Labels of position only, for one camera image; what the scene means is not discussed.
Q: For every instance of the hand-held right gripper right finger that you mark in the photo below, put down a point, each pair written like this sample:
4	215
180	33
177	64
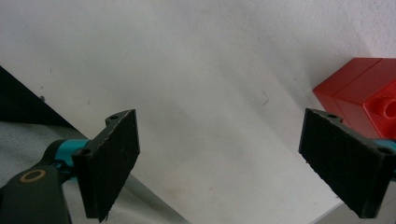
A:
345	161

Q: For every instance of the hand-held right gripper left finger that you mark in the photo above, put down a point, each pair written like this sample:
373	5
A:
106	165

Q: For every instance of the red toy building block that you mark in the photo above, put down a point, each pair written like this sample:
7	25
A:
364	96

